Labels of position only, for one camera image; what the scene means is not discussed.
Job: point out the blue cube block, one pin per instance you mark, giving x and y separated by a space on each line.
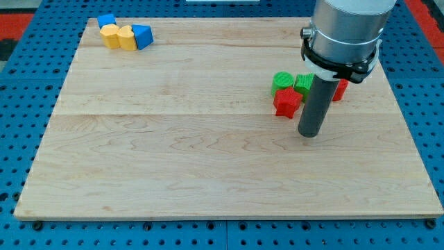
106 19

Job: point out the yellow heart block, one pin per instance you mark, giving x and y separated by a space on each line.
126 38

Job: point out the green cylinder block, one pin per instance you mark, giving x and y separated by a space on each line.
281 81

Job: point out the red block behind rod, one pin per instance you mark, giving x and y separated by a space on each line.
340 91

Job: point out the blue triangle block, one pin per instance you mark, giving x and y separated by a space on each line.
143 35

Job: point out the wooden board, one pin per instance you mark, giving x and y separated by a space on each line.
186 130

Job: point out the green star block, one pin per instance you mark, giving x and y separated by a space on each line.
302 84

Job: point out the red star block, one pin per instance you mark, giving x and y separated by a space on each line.
287 102

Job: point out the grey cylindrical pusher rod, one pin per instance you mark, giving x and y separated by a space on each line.
316 106

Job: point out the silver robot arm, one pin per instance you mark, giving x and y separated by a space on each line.
343 38

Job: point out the yellow hexagon block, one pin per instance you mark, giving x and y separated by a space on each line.
109 36

